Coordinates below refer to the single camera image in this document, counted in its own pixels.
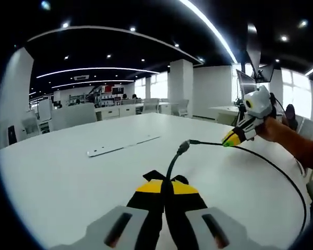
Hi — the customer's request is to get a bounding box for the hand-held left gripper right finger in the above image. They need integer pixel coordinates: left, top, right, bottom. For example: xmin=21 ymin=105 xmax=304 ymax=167
xmin=163 ymin=181 xmax=254 ymax=250

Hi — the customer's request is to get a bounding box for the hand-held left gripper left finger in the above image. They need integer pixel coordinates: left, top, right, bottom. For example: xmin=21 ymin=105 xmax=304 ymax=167
xmin=51 ymin=180 xmax=164 ymax=250

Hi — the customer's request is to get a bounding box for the black charging cable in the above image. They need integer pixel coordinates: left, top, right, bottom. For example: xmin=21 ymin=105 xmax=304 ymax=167
xmin=165 ymin=139 xmax=308 ymax=234

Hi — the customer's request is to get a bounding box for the black Velcro strap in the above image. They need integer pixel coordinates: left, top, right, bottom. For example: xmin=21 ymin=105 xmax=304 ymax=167
xmin=142 ymin=170 xmax=190 ymax=184

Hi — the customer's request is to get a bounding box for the white desk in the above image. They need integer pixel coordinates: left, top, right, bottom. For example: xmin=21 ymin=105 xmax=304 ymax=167
xmin=0 ymin=112 xmax=313 ymax=250

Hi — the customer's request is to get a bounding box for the person's right hand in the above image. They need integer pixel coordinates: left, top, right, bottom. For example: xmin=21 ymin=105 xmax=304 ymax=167
xmin=256 ymin=116 xmax=290 ymax=143

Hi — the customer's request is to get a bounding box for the desktop monitor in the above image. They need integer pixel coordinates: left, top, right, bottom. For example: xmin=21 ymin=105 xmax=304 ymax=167
xmin=236 ymin=69 xmax=258 ymax=98

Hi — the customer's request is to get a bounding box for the hanging dark monitor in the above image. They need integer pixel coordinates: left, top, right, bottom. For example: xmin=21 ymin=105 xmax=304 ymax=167
xmin=255 ymin=64 xmax=274 ymax=81

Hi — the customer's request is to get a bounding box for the white office chair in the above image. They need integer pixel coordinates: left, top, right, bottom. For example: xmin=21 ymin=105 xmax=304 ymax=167
xmin=142 ymin=98 xmax=160 ymax=114
xmin=172 ymin=98 xmax=190 ymax=117

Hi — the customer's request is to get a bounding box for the white square pillar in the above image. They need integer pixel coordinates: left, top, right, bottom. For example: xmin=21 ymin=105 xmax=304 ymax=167
xmin=169 ymin=59 xmax=194 ymax=117
xmin=0 ymin=46 xmax=34 ymax=149

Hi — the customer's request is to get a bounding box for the flat white strip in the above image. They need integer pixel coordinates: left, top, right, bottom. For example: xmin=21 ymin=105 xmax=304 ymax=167
xmin=87 ymin=135 xmax=161 ymax=158

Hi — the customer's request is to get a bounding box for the white low cabinet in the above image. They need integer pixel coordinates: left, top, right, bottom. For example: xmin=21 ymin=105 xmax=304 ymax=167
xmin=95 ymin=105 xmax=136 ymax=120

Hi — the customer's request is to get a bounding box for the white partition panel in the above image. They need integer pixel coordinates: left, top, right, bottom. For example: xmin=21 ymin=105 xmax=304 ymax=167
xmin=51 ymin=103 xmax=98 ymax=131

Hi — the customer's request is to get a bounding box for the shelf rack with goods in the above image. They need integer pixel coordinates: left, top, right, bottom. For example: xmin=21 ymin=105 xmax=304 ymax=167
xmin=86 ymin=84 xmax=126 ymax=107

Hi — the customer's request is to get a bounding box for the black office chair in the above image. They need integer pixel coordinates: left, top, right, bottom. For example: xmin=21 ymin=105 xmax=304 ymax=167
xmin=7 ymin=125 xmax=18 ymax=145

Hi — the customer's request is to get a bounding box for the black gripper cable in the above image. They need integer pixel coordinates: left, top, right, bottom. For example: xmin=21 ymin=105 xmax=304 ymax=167
xmin=270 ymin=92 xmax=287 ymax=120

